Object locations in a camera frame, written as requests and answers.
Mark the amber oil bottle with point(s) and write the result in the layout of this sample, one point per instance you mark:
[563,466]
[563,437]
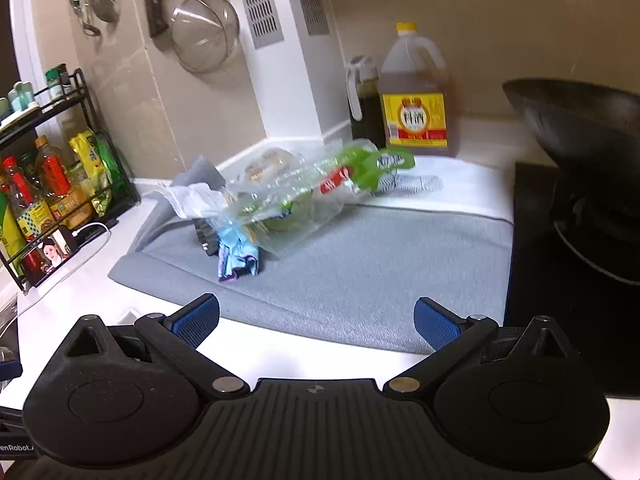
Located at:
[66,199]

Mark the red cap sauce bottle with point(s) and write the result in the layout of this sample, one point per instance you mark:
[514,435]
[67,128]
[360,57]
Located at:
[30,209]

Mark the smartphone showing video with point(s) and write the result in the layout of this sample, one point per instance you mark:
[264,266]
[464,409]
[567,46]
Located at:
[48,255]

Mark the black gas stove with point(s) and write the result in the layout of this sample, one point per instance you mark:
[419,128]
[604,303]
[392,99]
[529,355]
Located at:
[599,315]

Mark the metal mesh strainer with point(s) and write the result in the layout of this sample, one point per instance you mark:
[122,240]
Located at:
[204,34]

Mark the dark soy sauce dispenser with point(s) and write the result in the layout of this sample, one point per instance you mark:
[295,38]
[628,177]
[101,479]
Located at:
[365,110]

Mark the black wok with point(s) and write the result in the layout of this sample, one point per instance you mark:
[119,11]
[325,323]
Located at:
[591,132]

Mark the grey counter mat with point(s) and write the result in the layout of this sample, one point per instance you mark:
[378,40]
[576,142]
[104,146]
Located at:
[356,280]

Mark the clear plastic bag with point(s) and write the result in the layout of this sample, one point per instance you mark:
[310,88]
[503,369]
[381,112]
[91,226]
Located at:
[244,206]

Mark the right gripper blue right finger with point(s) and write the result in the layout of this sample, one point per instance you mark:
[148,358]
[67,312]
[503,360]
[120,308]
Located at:
[435,324]

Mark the green yellow sauce bottle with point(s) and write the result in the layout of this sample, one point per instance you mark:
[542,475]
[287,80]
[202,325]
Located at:
[11,235]

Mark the yellow green snack packet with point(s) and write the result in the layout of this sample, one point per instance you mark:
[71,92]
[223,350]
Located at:
[104,181]

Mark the blue wrapper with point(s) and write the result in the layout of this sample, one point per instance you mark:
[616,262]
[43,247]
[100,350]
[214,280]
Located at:
[237,254]

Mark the black wire spice rack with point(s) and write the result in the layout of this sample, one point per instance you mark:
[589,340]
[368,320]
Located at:
[60,110]

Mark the green snack bag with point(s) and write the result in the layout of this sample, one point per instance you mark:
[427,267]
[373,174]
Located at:
[314,192]

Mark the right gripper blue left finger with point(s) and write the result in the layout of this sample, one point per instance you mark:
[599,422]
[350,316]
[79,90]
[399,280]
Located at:
[194,322]

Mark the cooking wine jug yellow label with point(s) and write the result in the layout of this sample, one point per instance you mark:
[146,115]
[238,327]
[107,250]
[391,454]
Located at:
[416,97]

